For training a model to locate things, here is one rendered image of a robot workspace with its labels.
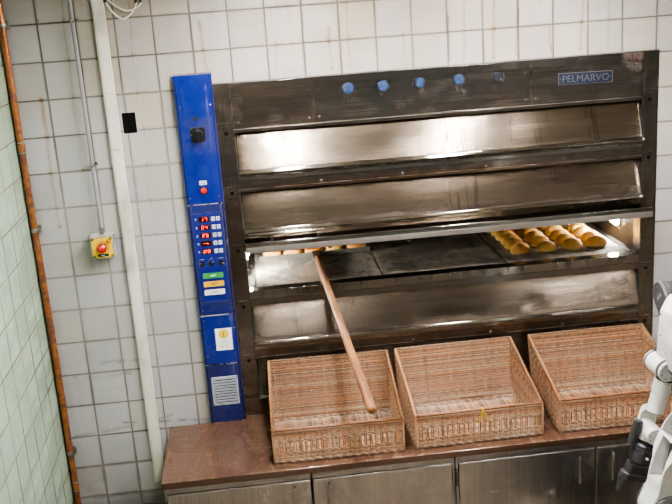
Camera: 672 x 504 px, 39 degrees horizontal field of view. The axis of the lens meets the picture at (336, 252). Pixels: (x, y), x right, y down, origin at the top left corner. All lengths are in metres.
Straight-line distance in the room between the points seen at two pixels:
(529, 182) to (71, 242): 2.03
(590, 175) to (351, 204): 1.09
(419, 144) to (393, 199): 0.27
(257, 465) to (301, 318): 0.71
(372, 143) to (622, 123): 1.12
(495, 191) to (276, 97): 1.06
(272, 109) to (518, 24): 1.11
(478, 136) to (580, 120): 0.46
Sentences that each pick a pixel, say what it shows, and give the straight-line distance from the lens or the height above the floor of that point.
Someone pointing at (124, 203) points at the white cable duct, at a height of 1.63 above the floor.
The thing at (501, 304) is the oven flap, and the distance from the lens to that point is 4.41.
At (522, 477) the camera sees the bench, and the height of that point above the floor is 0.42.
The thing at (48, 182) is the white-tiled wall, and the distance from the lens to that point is 4.17.
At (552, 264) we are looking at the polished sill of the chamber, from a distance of 4.42.
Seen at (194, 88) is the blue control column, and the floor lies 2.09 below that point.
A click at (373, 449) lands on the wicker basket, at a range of 4.00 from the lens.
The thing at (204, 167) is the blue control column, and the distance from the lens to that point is 4.05.
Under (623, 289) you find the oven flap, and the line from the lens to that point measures 4.59.
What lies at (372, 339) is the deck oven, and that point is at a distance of 4.35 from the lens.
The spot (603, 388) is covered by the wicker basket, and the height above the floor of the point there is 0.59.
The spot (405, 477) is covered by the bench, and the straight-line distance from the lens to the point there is 4.04.
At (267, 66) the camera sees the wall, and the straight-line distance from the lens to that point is 4.03.
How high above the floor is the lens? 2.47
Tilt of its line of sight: 16 degrees down
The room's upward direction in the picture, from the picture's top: 4 degrees counter-clockwise
